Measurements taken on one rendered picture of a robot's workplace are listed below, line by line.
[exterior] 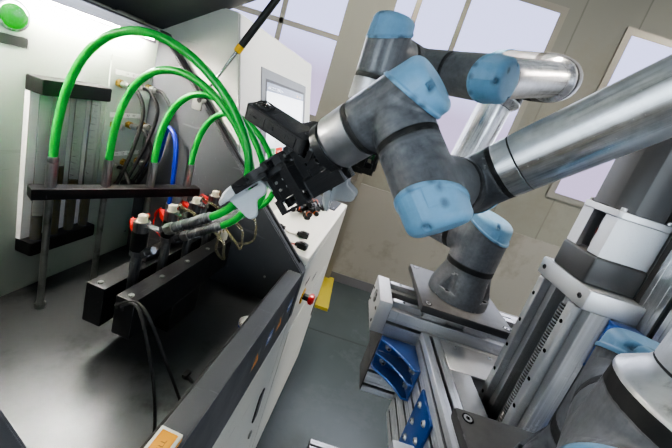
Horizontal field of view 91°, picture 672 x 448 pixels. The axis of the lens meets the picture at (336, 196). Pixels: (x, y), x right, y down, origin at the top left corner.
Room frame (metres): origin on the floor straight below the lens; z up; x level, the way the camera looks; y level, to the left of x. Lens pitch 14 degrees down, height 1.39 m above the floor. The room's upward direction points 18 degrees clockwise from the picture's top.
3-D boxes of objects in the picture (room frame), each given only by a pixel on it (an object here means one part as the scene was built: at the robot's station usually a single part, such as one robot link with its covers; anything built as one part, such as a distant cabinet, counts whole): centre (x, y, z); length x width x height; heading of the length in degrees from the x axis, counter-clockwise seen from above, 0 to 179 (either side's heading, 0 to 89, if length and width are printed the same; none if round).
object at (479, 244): (0.80, -0.37, 1.20); 0.13 x 0.12 x 0.14; 44
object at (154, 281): (0.66, 0.30, 0.91); 0.34 x 0.10 x 0.15; 173
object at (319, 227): (1.22, 0.09, 0.96); 0.70 x 0.22 x 0.03; 173
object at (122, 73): (0.81, 0.55, 1.20); 0.13 x 0.03 x 0.31; 173
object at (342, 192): (0.60, -0.01, 1.25); 0.06 x 0.03 x 0.09; 83
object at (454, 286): (0.80, -0.38, 1.09); 0.15 x 0.15 x 0.10
